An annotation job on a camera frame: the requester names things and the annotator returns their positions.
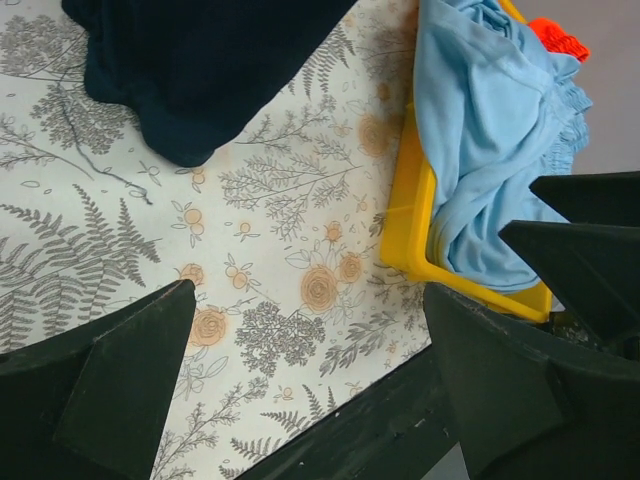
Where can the navy blue shorts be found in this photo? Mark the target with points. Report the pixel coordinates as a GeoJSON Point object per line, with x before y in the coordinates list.
{"type": "Point", "coordinates": [196, 72]}

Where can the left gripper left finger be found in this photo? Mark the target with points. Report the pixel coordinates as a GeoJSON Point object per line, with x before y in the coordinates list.
{"type": "Point", "coordinates": [92, 402]}

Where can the light blue shorts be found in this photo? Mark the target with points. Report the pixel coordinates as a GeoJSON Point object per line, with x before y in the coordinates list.
{"type": "Point", "coordinates": [495, 110]}

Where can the orange garment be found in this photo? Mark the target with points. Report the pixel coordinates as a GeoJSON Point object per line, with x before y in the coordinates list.
{"type": "Point", "coordinates": [556, 40]}

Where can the yellow plastic tray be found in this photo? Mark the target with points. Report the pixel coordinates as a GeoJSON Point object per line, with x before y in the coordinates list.
{"type": "Point", "coordinates": [408, 222]}

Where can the floral table mat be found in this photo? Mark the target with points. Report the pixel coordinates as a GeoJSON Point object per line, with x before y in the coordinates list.
{"type": "Point", "coordinates": [279, 232]}

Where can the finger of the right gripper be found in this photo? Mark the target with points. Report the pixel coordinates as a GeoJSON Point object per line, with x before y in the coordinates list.
{"type": "Point", "coordinates": [593, 271]}
{"type": "Point", "coordinates": [606, 199]}

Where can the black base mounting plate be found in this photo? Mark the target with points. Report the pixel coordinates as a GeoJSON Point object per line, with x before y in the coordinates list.
{"type": "Point", "coordinates": [400, 427]}

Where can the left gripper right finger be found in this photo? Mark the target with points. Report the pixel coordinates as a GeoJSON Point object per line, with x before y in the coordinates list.
{"type": "Point", "coordinates": [529, 405]}

